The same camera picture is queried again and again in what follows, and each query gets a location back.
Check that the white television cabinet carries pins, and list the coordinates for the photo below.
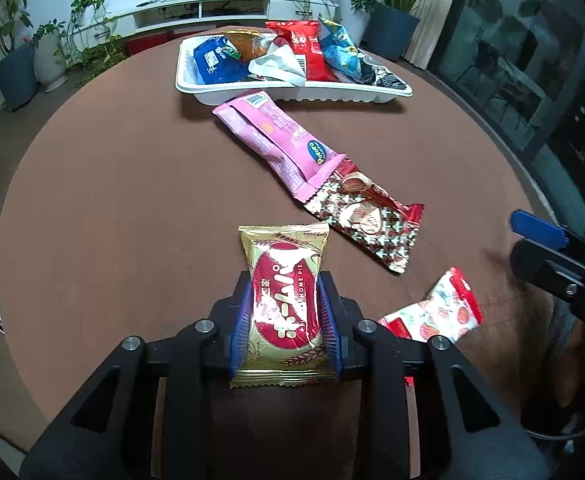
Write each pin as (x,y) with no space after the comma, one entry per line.
(172,15)

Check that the tall plant dark grey pot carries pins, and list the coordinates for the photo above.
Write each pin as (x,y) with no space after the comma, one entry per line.
(390,30)

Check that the gold red snack packet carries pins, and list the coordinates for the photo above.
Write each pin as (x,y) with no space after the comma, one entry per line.
(285,300)

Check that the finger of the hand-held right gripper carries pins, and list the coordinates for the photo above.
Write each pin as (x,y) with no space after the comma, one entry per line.
(547,265)
(537,227)

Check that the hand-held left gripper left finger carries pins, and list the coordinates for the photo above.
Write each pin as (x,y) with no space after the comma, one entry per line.
(242,325)

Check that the yellow orange snack packet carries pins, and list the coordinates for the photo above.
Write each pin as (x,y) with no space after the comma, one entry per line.
(247,40)

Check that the black snack packet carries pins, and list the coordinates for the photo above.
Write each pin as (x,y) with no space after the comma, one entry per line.
(385,77)

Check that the white plastic tray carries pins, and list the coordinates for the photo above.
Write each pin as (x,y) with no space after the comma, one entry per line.
(282,92)

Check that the potted plant white pot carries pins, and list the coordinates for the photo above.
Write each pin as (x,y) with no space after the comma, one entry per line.
(50,62)

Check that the white snack packet red edge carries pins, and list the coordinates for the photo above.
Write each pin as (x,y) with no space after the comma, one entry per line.
(277,62)

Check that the brown patterned snack packet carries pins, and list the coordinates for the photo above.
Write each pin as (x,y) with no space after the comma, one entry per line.
(367,215)

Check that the red white strawberry snack packet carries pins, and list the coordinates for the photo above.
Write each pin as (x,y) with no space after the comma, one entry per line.
(442,310)

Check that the pink snack packet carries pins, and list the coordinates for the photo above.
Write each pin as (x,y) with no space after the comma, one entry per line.
(272,135)

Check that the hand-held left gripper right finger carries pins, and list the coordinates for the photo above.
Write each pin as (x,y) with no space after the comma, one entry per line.
(330,325)

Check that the green snack packet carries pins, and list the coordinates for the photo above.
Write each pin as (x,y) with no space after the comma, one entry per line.
(230,52)

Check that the beige curtain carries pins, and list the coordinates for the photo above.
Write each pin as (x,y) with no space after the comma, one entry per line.
(432,10)

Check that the trailing green plant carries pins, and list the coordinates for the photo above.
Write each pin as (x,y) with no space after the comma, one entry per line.
(92,25)

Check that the large red snack packet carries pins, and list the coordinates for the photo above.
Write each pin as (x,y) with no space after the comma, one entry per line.
(307,45)

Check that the red storage box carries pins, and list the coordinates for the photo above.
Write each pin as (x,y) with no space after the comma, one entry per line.
(142,44)

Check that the glass window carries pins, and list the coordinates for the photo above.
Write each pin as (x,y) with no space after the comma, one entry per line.
(522,60)

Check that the dark blue snack packet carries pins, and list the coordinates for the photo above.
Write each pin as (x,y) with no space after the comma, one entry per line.
(212,60)

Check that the potted plant blue-grey pot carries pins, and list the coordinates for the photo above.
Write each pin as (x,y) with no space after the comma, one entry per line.
(15,80)

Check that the light blue snack packet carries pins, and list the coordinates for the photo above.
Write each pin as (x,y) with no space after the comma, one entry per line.
(340,50)

